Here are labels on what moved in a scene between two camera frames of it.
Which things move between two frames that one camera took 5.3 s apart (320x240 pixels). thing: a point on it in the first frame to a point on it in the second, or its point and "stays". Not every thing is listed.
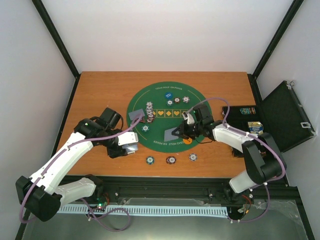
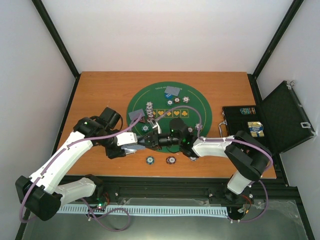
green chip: (145, 128) stays
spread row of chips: (149, 111) stays
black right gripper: (183, 132) to (154, 140)
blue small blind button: (168, 95) stays
